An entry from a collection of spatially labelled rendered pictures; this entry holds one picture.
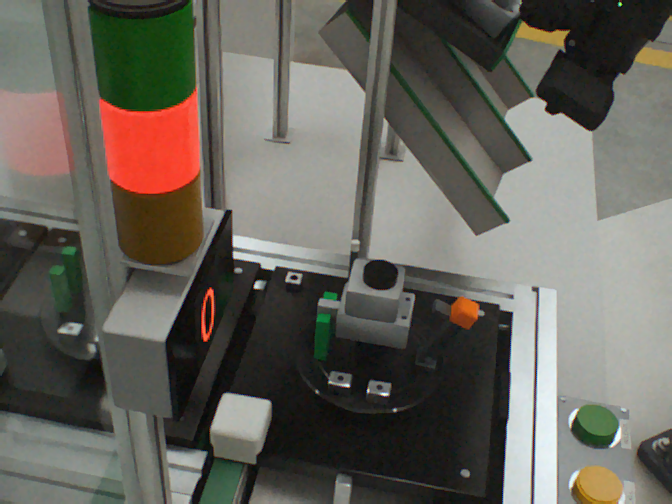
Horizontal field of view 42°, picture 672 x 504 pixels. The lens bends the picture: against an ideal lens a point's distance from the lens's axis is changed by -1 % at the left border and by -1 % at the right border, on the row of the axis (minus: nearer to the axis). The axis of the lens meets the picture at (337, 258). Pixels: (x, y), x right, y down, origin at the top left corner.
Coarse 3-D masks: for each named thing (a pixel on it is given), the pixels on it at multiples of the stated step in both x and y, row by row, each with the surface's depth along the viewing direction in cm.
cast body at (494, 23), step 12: (456, 0) 87; (468, 0) 86; (480, 0) 85; (492, 0) 85; (504, 0) 84; (516, 0) 87; (468, 12) 87; (480, 12) 86; (492, 12) 85; (504, 12) 85; (516, 12) 86; (480, 24) 87; (492, 24) 86; (504, 24) 85; (492, 36) 87
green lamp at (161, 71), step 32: (192, 0) 42; (96, 32) 41; (128, 32) 40; (160, 32) 40; (192, 32) 42; (96, 64) 42; (128, 64) 41; (160, 64) 41; (192, 64) 43; (128, 96) 42; (160, 96) 42
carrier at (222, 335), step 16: (240, 272) 92; (256, 272) 92; (240, 288) 90; (240, 304) 89; (224, 320) 87; (240, 320) 88; (224, 336) 85; (224, 352) 84; (208, 368) 82; (224, 368) 84; (208, 384) 81; (192, 400) 79; (208, 400) 79; (192, 416) 78; (176, 432) 76; (192, 432) 76; (192, 448) 77
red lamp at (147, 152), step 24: (192, 96) 44; (120, 120) 43; (144, 120) 43; (168, 120) 44; (192, 120) 45; (120, 144) 44; (144, 144) 44; (168, 144) 44; (192, 144) 46; (120, 168) 45; (144, 168) 45; (168, 168) 45; (192, 168) 47; (144, 192) 46
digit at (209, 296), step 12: (216, 264) 55; (216, 276) 55; (204, 288) 53; (216, 288) 56; (204, 300) 53; (216, 300) 56; (204, 312) 54; (216, 312) 57; (204, 324) 54; (216, 324) 58; (204, 336) 55; (204, 348) 55
